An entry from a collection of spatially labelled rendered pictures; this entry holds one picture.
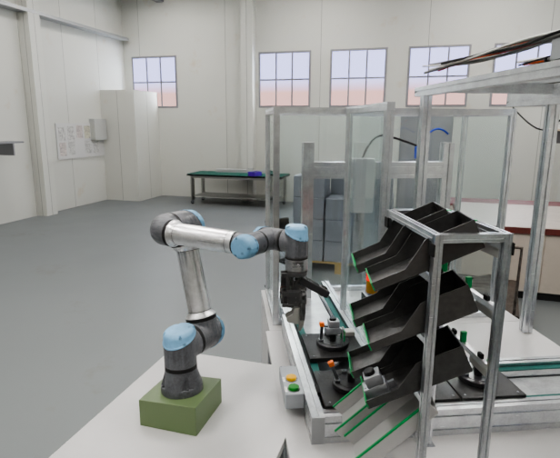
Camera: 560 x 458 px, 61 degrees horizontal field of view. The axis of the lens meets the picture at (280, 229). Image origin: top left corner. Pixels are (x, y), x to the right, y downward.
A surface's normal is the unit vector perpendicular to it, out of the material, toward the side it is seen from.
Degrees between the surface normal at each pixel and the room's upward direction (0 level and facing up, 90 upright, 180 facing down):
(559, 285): 90
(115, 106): 90
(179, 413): 90
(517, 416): 90
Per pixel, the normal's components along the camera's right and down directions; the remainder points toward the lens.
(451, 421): 0.11, 0.21
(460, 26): -0.28, 0.20
